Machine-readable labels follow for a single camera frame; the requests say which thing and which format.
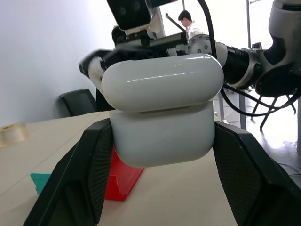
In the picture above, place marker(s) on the person in white shirt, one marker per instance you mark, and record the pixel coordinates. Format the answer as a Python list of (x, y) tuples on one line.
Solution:
[(194, 29)]

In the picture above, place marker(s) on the clear tape roll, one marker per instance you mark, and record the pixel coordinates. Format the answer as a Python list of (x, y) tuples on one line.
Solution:
[(13, 135)]

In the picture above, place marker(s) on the grey metal table leg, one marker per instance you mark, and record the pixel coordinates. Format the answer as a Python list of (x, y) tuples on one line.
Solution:
[(242, 110)]

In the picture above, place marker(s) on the black office chair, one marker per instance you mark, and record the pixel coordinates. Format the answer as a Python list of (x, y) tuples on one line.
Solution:
[(78, 102)]

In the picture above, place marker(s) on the white earbud charging case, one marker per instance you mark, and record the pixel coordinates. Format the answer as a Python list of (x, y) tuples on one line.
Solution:
[(164, 141)]

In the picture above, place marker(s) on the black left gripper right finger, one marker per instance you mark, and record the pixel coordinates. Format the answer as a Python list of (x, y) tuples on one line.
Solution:
[(254, 183)]

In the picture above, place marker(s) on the red plastic bin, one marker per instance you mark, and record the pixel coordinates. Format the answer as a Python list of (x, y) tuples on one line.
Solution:
[(124, 181)]

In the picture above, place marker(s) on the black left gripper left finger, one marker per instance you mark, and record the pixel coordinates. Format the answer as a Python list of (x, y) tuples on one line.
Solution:
[(77, 179)]

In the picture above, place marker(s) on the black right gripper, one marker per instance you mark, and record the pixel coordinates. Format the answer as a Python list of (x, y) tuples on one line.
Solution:
[(150, 46)]

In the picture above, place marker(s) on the teal plastic bin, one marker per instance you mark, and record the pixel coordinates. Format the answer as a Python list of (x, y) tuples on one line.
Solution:
[(40, 182)]

